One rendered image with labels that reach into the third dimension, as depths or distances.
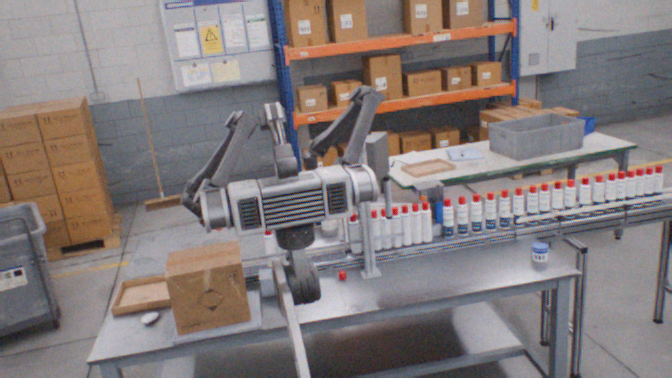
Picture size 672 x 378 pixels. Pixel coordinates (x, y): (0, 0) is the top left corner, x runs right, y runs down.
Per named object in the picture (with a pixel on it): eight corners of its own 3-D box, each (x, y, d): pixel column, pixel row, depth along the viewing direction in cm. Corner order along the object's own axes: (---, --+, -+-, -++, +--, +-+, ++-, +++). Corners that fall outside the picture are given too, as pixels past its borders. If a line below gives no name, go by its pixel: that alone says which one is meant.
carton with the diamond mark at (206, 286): (247, 293, 251) (237, 239, 242) (251, 320, 229) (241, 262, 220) (179, 307, 246) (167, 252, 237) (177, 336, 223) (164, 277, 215)
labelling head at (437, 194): (439, 225, 294) (437, 179, 286) (447, 234, 282) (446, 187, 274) (413, 229, 293) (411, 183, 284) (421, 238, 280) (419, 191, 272)
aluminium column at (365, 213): (374, 270, 264) (362, 134, 243) (376, 274, 260) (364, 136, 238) (365, 272, 264) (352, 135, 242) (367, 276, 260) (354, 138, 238)
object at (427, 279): (465, 186, 367) (465, 183, 367) (581, 276, 244) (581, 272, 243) (141, 236, 340) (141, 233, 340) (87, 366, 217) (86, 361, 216)
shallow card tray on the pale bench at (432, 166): (440, 162, 428) (439, 157, 427) (456, 169, 407) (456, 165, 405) (400, 170, 418) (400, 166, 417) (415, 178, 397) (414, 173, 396)
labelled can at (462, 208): (465, 231, 283) (464, 194, 277) (469, 235, 279) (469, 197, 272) (456, 233, 283) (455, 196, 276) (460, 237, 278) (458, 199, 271)
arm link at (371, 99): (371, 76, 215) (392, 88, 219) (355, 86, 228) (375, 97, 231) (333, 179, 203) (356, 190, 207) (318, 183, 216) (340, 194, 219)
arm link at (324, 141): (358, 91, 221) (380, 104, 225) (359, 82, 225) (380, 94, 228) (305, 150, 251) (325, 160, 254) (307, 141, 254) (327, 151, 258)
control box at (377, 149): (390, 171, 259) (387, 132, 253) (377, 183, 244) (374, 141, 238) (370, 170, 263) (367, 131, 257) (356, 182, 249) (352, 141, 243)
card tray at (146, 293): (185, 278, 276) (183, 271, 275) (180, 304, 252) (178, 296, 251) (123, 288, 272) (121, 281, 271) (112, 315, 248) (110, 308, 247)
